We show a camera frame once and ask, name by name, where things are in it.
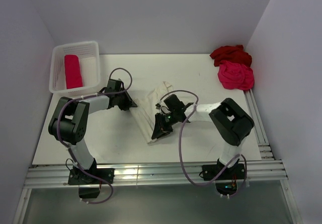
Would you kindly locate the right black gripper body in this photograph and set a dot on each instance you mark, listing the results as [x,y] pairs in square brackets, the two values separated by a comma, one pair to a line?
[169,120]

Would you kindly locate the white t shirt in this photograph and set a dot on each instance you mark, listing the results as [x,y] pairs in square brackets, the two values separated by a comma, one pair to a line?
[148,106]

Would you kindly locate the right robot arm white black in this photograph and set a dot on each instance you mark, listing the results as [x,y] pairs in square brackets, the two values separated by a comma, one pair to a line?
[230,120]

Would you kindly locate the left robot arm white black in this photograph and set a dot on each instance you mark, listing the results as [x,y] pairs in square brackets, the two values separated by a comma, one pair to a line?
[69,121]

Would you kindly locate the rolled pink t shirt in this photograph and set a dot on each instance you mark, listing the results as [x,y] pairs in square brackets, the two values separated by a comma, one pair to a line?
[73,76]

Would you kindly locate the white plastic basket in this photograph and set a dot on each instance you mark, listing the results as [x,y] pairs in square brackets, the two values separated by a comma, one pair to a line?
[88,54]

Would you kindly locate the dark red t shirt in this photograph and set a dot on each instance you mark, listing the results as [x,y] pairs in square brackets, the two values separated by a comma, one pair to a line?
[235,54]

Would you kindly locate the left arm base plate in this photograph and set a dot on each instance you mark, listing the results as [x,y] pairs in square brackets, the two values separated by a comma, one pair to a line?
[89,185]

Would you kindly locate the aluminium rail frame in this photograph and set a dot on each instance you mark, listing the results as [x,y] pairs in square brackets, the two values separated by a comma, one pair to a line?
[160,193]

